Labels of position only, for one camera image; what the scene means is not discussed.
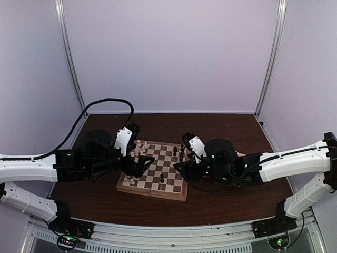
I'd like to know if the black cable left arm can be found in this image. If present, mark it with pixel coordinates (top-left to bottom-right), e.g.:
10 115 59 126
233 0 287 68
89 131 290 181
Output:
0 98 135 161

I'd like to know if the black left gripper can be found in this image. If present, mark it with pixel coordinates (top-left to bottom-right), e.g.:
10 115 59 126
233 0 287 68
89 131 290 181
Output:
87 142 155 178

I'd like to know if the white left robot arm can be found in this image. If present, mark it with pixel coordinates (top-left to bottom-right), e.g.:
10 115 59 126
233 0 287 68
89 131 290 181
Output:
1 123 155 234

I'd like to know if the aluminium frame post right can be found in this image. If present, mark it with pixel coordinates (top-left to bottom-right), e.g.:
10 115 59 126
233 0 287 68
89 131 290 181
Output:
254 0 288 119

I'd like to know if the pink plastic double bowl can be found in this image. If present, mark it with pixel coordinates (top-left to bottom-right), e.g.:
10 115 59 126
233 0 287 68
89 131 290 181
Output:
231 150 246 159

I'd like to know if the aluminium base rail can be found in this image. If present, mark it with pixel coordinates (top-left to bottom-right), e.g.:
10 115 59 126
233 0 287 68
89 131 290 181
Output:
21 208 322 253

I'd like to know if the wooden chess board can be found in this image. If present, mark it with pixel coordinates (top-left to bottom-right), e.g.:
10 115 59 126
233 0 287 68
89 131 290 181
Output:
116 141 188 201

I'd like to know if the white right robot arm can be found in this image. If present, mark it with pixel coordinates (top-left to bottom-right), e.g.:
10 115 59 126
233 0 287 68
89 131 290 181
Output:
174 132 336 233

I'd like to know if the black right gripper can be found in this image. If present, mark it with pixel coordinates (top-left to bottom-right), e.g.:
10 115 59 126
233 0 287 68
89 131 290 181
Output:
173 153 233 183

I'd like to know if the aluminium frame post left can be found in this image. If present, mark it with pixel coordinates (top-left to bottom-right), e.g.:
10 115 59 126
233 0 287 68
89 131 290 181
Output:
55 0 85 110

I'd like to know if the aluminium frame post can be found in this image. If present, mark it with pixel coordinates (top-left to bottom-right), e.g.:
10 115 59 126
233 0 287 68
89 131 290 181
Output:
55 0 85 110
254 0 288 119

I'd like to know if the white chess pieces row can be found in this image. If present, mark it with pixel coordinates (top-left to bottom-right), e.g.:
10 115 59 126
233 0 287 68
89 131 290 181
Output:
123 140 153 186

